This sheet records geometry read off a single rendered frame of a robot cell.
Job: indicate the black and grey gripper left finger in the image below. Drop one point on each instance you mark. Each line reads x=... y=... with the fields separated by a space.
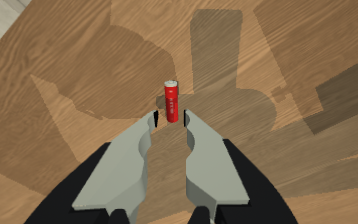
x=113 y=177

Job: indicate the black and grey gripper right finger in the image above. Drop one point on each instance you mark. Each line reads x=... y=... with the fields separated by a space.
x=220 y=177

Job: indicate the red battery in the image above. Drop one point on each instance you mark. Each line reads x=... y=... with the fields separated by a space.
x=171 y=99

